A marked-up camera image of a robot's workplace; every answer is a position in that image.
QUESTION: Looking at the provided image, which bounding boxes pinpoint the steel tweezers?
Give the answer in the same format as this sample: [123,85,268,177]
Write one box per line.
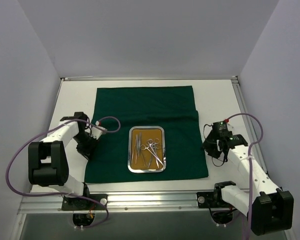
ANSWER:
[132,133,142,164]

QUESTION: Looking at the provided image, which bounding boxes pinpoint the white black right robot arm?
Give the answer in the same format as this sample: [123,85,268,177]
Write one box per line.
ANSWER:
[202,128,294,236]

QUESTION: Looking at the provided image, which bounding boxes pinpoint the steel tray with brown liner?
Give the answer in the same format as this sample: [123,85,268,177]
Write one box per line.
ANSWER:
[127,126,167,174]

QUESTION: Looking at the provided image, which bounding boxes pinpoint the aluminium frame rail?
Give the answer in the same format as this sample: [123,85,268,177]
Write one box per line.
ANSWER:
[231,76,270,178]
[16,187,289,214]

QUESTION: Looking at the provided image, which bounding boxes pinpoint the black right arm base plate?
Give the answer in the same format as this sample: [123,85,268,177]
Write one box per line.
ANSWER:
[196,191,235,209]

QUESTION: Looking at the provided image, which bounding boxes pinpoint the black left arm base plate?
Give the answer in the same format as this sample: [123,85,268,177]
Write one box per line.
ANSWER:
[61,183,108,211]

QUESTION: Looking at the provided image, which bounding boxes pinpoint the steel surgical scissors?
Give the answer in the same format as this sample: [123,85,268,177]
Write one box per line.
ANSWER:
[146,138,164,168]

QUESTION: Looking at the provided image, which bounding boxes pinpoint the aluminium front frame rail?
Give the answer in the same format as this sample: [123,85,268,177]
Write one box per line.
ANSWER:
[16,187,289,214]

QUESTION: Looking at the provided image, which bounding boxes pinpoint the steel hemostat forceps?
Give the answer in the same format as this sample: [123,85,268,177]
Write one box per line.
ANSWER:
[141,141,161,169]

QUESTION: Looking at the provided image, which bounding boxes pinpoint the dark green surgical cloth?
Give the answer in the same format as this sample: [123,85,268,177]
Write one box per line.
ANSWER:
[84,86,209,184]

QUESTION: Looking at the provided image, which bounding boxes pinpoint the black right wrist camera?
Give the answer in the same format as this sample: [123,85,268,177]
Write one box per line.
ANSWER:
[212,118,233,138]

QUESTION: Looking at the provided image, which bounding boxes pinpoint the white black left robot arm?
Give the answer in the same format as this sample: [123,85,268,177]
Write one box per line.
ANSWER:
[28,112,105,210]

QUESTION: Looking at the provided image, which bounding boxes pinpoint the aluminium right frame rail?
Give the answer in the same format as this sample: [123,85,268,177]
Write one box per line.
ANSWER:
[231,76,270,178]

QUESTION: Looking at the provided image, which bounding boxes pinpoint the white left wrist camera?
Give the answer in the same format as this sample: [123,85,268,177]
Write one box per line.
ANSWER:
[90,121,107,140]

